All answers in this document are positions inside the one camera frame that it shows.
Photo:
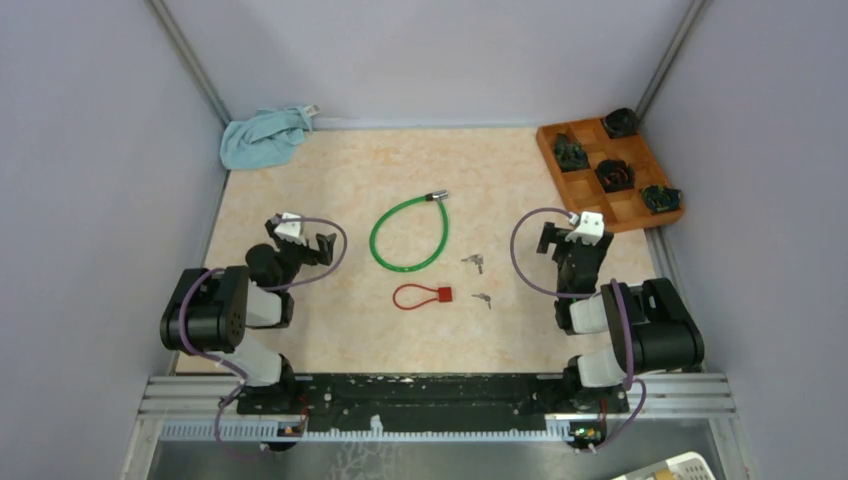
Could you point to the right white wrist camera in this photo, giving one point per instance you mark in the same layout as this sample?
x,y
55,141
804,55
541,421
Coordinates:
x,y
587,228

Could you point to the red cable padlock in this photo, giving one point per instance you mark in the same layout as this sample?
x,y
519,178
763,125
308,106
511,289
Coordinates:
x,y
413,296

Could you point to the dark flower top corner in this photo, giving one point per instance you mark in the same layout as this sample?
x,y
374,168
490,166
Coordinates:
x,y
621,123

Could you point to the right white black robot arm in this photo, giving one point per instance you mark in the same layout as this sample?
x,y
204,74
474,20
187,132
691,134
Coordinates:
x,y
648,325

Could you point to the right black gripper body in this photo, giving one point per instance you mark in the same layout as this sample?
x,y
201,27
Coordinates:
x,y
561,254

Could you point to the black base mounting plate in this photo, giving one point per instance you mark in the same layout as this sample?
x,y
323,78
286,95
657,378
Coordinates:
x,y
438,403

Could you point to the dark orange flower centre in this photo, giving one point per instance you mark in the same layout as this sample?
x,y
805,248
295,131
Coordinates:
x,y
615,175

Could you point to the dark green flower right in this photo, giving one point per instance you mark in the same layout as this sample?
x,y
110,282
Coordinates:
x,y
660,199

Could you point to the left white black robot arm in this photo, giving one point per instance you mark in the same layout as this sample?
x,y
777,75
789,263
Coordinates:
x,y
212,312

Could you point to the dark green flower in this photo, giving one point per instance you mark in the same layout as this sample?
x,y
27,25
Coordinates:
x,y
569,155
660,199

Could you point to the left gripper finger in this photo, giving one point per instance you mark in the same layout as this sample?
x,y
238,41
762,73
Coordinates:
x,y
271,226
325,247

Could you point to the aluminium frame rail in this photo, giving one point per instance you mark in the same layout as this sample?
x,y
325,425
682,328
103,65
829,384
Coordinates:
x,y
187,407

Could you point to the white plastic basket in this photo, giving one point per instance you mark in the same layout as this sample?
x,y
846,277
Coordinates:
x,y
686,466

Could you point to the light blue cloth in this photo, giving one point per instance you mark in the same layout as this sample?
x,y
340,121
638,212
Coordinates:
x,y
268,139

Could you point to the silver key pair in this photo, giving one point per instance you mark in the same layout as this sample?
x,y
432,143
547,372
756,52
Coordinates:
x,y
485,298
477,260

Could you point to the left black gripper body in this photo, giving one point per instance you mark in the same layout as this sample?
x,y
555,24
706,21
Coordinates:
x,y
293,256

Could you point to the orange wooden compartment tray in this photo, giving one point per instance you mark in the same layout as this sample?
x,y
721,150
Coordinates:
x,y
581,190

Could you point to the dark green flower left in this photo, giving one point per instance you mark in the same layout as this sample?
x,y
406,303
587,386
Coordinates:
x,y
569,155

